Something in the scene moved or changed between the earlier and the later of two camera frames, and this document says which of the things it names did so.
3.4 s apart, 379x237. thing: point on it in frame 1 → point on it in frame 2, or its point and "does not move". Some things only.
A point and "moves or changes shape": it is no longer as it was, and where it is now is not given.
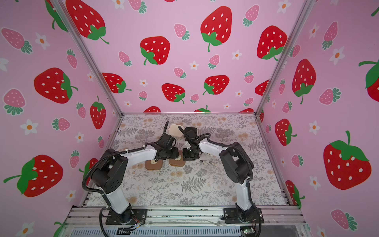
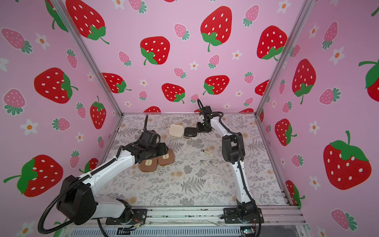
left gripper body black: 171,153 → 157,150
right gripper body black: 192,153 → 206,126
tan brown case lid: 156,166 moves or changes shape
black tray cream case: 191,131 does not move
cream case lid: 175,131 does not move
